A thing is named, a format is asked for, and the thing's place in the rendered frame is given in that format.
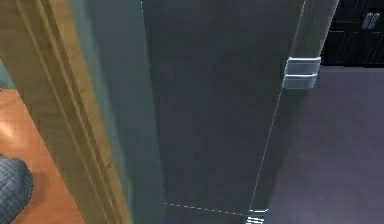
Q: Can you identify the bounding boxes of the dark grey room door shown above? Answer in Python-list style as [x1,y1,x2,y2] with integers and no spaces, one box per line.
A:
[141,0,340,217]

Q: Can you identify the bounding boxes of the silver door hinge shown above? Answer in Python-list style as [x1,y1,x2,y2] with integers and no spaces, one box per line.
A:
[281,56,322,90]

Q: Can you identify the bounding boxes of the black cupboard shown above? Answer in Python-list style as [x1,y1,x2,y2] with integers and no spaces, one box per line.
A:
[320,0,384,68]

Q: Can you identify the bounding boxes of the grey checked cushion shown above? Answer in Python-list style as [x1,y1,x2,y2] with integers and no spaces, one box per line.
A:
[0,154,35,224]

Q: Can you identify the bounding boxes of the wooden door frame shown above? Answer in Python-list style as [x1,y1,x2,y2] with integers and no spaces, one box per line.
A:
[0,0,133,224]

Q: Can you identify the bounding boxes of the silver cupboard handle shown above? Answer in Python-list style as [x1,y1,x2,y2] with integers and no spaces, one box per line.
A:
[361,11,381,31]

